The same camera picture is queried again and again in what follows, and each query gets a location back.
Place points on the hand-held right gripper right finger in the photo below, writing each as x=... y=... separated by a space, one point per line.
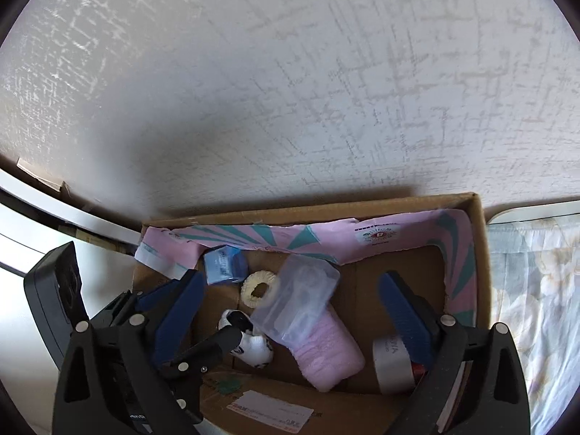
x=403 y=312

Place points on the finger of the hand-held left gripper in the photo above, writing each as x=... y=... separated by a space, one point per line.
x=152 y=298
x=208 y=349

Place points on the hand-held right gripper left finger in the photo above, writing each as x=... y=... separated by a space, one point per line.
x=179 y=317

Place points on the white baby sock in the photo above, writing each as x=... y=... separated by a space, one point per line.
x=253 y=349

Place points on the cardboard box with pink flaps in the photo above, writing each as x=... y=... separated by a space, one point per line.
x=362 y=281

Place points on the silver can with red lid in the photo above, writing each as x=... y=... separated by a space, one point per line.
x=394 y=365

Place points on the blue block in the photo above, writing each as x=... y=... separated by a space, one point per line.
x=222 y=267

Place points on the pink towel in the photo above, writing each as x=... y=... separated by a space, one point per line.
x=330 y=358

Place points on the clear plastic box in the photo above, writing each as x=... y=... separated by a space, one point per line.
x=294 y=303

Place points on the white sliding door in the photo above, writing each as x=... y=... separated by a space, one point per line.
x=13 y=308

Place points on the light blue floral bed sheet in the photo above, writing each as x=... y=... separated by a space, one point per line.
x=534 y=308

